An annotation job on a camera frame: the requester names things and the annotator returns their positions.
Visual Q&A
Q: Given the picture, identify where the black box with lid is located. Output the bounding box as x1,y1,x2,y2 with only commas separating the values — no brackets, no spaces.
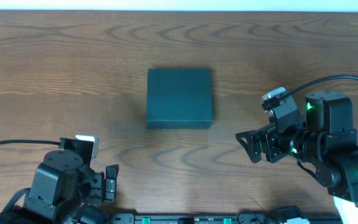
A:
146,68,213,129

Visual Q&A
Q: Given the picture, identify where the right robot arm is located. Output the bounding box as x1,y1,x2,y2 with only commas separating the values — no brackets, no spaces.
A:
236,87,358,223

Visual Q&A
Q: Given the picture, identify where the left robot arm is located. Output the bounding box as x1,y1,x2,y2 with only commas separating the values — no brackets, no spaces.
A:
0,135,119,224

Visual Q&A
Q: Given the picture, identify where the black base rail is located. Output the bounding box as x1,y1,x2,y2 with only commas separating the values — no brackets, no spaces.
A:
109,213,342,224

